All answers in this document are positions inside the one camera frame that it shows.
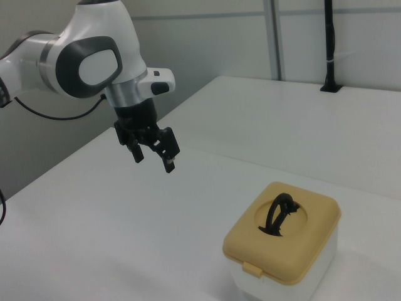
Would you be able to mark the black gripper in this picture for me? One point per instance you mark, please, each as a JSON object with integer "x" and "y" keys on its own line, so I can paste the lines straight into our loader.
{"x": 136, "y": 117}

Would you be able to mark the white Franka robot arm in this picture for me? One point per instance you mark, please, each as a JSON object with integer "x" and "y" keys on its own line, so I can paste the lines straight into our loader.
{"x": 94, "y": 37}

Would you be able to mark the white plastic tool case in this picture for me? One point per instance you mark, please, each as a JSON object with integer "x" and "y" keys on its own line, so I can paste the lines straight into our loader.
{"x": 319, "y": 276}

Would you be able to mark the black pole with base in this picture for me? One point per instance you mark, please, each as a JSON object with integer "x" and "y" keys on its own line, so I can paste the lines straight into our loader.
{"x": 329, "y": 47}

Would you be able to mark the grey metal partition post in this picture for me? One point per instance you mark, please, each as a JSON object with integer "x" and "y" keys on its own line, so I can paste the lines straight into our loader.
{"x": 275, "y": 37}

